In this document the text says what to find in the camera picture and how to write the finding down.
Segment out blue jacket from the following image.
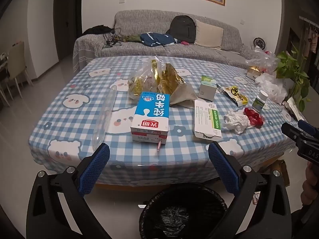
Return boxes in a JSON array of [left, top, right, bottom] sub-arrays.
[[140, 32, 181, 47]]

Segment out dark door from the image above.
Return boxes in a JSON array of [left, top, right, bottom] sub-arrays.
[[53, 0, 83, 54]]

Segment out black backpack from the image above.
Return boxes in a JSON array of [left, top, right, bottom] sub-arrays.
[[166, 15, 197, 44]]

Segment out person's right hand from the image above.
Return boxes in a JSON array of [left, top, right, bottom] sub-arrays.
[[300, 163, 319, 206]]

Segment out black cables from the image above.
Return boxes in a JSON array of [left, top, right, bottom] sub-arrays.
[[103, 27, 122, 48]]

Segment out grey covered sofa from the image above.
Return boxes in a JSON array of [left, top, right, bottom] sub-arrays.
[[72, 9, 261, 74]]

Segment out black clothing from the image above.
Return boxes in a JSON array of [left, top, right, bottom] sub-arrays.
[[82, 25, 116, 36]]

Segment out round black desk fan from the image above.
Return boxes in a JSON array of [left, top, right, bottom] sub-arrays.
[[253, 37, 267, 53]]

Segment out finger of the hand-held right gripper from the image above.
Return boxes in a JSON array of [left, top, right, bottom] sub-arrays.
[[281, 122, 306, 142], [298, 119, 319, 137]]

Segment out gold box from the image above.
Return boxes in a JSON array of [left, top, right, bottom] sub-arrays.
[[246, 66, 262, 81]]

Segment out brown paper bag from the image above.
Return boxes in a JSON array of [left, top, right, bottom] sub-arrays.
[[159, 63, 198, 106]]

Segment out blue checked bear tablecloth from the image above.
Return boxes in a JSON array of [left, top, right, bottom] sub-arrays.
[[28, 55, 303, 187]]

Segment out white paper wrappers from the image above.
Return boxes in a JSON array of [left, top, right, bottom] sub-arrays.
[[282, 97, 306, 121]]

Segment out brown cardboard box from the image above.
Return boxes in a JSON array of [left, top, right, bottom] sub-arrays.
[[270, 159, 291, 187]]

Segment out red foam net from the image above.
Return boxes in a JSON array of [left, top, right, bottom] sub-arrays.
[[244, 107, 264, 126]]

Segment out clear bag with gold wrappers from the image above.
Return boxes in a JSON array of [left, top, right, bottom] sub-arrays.
[[128, 56, 166, 102]]

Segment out white tissue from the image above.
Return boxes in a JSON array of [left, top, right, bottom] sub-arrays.
[[223, 111, 250, 134]]

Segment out beige dining chair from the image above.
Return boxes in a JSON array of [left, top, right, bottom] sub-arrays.
[[7, 41, 33, 92]]

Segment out small green and white box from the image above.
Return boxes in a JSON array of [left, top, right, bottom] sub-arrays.
[[198, 75, 217, 101]]

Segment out white plastic bags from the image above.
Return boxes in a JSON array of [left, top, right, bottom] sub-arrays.
[[255, 73, 288, 102]]

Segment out potted green plant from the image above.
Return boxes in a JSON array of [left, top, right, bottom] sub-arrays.
[[275, 46, 312, 112]]

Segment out clear plastic tube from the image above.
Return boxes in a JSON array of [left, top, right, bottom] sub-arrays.
[[92, 85, 117, 152]]

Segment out beige pillow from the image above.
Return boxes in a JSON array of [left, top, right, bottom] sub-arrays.
[[194, 19, 224, 50]]

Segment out green cloth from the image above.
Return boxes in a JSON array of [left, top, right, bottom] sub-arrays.
[[121, 35, 141, 43]]

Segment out clear bag with pink contents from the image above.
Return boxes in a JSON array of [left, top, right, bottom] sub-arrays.
[[245, 45, 278, 74]]

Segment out white and green medicine box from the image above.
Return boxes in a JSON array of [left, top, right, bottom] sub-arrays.
[[194, 100, 223, 140]]

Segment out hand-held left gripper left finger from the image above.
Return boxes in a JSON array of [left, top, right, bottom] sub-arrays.
[[26, 143, 110, 239]]

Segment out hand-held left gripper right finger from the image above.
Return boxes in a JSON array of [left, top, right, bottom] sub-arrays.
[[208, 142, 292, 239]]

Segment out white pill bottle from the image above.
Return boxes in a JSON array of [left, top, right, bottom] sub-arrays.
[[252, 90, 269, 112]]

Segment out blue and white milk carton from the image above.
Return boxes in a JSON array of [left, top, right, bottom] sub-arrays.
[[130, 91, 171, 152]]

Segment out black-lined trash bin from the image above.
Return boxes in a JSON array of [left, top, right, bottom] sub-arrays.
[[139, 185, 228, 239]]

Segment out clothes rack with garments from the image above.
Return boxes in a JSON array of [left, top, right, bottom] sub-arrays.
[[299, 16, 319, 65]]

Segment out yellow snack packet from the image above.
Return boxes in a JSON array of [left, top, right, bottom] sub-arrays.
[[216, 84, 249, 107]]

